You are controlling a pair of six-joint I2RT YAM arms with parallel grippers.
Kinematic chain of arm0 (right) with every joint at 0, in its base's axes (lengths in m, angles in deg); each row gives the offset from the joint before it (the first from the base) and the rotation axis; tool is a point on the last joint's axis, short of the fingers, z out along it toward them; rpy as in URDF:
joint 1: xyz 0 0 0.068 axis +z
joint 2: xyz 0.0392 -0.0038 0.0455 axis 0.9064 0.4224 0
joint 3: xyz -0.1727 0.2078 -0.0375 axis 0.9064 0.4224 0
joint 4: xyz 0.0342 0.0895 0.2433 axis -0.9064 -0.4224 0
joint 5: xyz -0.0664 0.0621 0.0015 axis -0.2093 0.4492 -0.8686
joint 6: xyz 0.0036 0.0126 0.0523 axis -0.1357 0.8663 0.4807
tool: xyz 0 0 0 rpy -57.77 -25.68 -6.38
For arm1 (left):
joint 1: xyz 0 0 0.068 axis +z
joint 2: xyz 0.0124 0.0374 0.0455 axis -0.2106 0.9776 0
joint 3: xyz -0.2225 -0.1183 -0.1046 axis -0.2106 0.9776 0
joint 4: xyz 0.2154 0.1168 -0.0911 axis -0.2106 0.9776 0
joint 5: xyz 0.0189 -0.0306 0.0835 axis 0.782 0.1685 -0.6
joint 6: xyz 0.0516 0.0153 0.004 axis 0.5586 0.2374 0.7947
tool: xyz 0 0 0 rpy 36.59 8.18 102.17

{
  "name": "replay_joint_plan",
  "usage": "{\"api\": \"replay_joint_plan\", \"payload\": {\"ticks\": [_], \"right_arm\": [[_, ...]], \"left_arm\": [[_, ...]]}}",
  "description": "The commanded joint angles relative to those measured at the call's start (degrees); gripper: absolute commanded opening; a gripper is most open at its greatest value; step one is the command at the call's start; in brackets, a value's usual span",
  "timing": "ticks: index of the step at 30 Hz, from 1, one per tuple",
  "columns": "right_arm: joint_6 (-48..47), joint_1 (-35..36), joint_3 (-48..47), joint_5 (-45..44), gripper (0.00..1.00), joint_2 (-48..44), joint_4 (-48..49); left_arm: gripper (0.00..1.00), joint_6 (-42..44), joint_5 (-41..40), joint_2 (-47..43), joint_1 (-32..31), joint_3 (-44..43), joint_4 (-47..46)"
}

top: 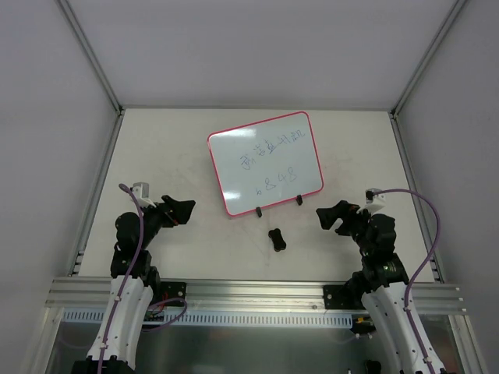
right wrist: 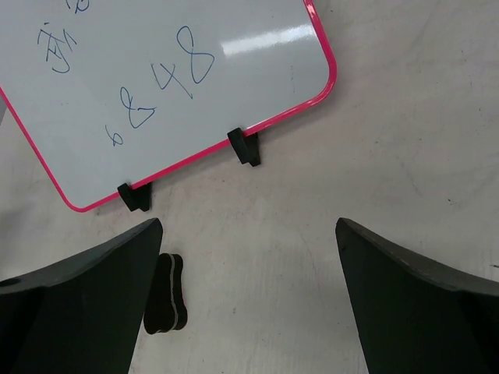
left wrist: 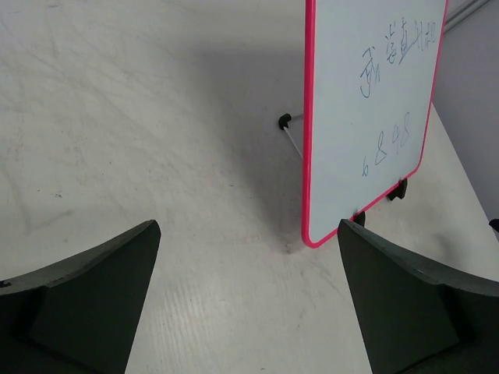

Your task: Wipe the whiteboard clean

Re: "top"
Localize black whiteboard eraser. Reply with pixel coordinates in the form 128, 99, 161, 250
268, 228, 287, 252

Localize pink framed whiteboard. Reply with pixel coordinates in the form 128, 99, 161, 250
207, 111, 324, 217

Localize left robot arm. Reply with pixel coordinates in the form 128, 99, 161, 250
71, 188, 196, 373

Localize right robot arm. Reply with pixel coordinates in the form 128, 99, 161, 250
316, 200, 446, 373

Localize black object on floor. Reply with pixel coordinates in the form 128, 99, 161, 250
364, 360, 382, 374

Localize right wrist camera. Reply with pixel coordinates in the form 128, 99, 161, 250
359, 189, 386, 214

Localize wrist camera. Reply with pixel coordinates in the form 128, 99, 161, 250
359, 189, 386, 214
131, 182, 156, 208

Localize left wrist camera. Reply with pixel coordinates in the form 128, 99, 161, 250
131, 182, 156, 208

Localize whiteboard wire stand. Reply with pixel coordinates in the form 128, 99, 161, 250
255, 195, 303, 218

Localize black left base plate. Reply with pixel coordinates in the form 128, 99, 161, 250
160, 280, 187, 308

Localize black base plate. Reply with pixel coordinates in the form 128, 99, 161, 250
160, 280, 187, 308
322, 284, 364, 310

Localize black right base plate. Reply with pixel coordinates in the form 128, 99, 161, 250
322, 284, 364, 310

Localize aluminium front rail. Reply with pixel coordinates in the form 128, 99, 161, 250
45, 277, 468, 315

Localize white slotted cable duct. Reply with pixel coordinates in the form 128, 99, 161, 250
62, 309, 353, 330

